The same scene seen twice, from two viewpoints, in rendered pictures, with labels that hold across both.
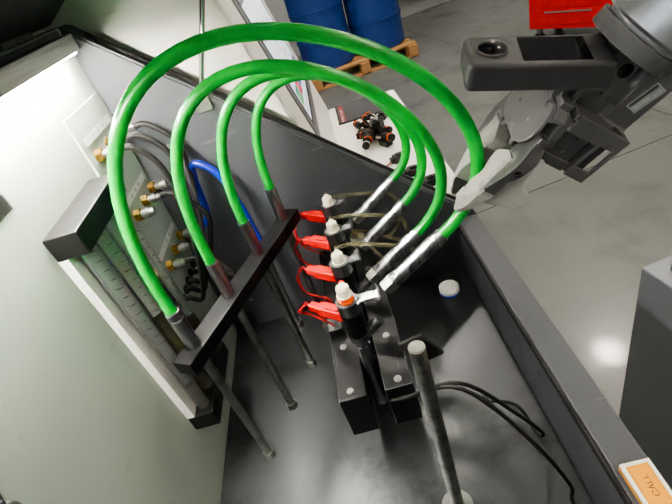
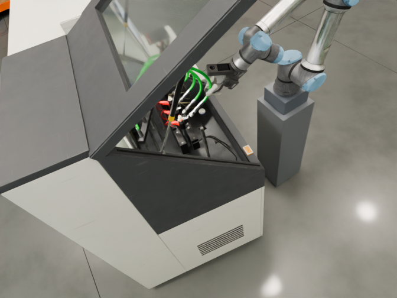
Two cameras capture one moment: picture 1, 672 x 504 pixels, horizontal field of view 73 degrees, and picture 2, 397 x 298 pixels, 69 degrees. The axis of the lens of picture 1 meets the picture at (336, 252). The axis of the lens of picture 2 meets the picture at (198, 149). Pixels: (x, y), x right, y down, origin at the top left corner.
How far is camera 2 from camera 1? 84 cm
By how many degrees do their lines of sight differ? 20
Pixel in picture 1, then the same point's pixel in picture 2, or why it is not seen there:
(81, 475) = not seen: hidden behind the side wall
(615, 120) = (236, 78)
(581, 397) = (236, 135)
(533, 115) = (220, 78)
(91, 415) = not seen: hidden behind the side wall
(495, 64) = (212, 72)
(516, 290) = (221, 110)
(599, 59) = (231, 70)
